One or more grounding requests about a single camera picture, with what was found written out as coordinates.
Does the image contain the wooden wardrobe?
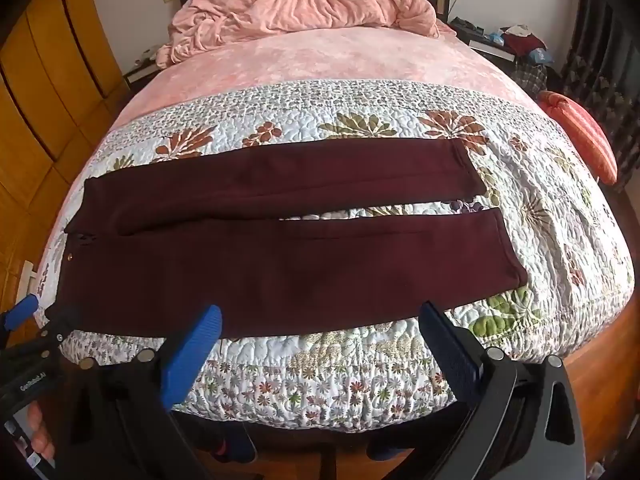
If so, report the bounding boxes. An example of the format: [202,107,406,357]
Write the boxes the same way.
[0,0,131,301]

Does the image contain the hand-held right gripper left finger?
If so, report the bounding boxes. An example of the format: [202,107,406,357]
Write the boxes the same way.
[75,304,223,480]

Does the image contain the person's left hand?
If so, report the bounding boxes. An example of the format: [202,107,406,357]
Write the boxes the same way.
[25,402,57,462]

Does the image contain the plaid cloth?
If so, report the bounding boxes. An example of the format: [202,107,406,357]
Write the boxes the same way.
[510,60,551,96]

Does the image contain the orange cushion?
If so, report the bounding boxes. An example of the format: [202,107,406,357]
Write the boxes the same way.
[537,90,619,186]

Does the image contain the crumpled pink duvet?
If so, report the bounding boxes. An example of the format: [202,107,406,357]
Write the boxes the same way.
[156,0,441,68]

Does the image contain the dark red cloth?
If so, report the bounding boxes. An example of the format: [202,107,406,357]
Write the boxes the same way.
[502,25,548,58]

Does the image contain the person's right foot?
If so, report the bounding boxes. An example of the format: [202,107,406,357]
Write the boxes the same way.
[365,435,416,463]

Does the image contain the maroon pants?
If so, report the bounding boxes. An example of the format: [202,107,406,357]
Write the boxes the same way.
[54,138,530,341]

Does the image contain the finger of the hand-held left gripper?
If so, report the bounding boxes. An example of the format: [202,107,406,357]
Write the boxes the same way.
[0,294,41,348]
[30,304,86,361]

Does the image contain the pink bed sheet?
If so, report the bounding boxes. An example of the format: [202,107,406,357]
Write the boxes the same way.
[45,22,546,261]

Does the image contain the dark nightstand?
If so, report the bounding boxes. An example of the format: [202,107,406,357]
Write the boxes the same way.
[122,47,168,91]
[447,17,521,73]

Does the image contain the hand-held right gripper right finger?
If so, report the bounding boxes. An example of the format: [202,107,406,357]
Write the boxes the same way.
[395,301,586,480]

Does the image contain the floral quilted bedspread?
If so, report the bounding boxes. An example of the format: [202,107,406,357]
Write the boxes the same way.
[37,80,636,433]

